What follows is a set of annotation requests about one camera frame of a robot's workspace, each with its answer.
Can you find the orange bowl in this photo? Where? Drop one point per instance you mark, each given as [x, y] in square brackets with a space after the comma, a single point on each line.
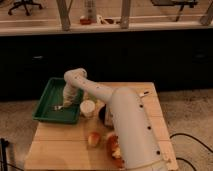
[111, 144]

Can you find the black office chair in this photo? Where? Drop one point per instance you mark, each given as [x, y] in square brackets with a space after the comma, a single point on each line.
[24, 3]

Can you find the white rectangular box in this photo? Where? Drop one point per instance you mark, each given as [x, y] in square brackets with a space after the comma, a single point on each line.
[108, 119]

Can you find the white bottle on shelf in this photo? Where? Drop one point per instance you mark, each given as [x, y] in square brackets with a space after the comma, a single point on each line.
[91, 10]

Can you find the green plastic tray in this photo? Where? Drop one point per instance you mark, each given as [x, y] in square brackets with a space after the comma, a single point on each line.
[52, 96]

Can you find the black bowl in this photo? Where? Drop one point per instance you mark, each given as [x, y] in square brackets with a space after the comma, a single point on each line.
[102, 113]

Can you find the black stand at left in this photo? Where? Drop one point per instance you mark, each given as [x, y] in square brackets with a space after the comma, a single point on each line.
[3, 156]

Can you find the beige wooden gripper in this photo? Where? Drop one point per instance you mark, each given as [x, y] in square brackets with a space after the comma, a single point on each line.
[67, 102]

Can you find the white paper cup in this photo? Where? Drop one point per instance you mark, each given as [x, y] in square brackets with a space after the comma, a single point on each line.
[87, 108]

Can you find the red item on shelf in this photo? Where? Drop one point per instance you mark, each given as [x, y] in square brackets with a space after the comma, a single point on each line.
[84, 21]

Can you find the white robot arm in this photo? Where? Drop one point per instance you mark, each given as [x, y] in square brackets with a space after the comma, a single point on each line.
[139, 147]

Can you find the silver metal fork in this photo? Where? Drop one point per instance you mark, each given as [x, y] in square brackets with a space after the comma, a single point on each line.
[57, 107]

